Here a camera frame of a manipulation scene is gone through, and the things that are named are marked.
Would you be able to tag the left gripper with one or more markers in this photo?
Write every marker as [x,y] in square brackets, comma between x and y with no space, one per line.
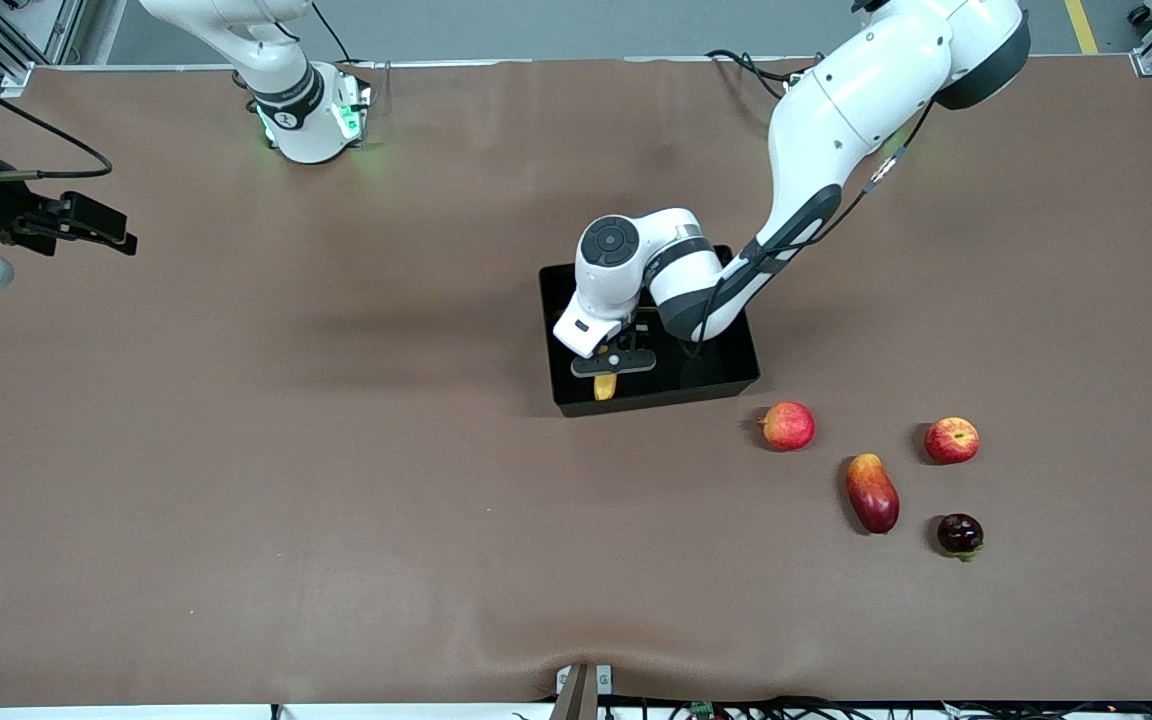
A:
[640,337]

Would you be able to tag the yellow banana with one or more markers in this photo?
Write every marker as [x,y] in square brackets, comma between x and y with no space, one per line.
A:
[604,387]

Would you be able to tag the black plastic box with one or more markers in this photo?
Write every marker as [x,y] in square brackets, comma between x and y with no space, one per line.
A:
[716,370]

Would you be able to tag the red apple with yellow patch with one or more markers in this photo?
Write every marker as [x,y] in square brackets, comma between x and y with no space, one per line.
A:
[952,440]

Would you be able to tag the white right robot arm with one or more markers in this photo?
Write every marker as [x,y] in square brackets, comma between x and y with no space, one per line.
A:
[311,140]

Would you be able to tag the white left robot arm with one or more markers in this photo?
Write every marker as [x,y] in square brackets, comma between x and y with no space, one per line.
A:
[866,90]

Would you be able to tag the round red apple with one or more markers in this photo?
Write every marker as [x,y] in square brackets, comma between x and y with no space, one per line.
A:
[789,427]

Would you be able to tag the red yellow mango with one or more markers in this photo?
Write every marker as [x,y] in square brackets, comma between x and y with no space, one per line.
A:
[873,495]

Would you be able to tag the fabric table cover mat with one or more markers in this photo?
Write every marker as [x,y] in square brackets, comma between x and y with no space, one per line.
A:
[336,450]

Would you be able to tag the dark purple mangosteen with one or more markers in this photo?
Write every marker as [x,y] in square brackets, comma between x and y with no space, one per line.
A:
[959,533]

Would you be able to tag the black caster wheel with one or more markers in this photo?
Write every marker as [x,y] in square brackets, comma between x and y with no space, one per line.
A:
[1141,15]

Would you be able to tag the metal table clamp bracket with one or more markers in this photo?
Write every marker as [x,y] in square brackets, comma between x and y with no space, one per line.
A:
[581,700]

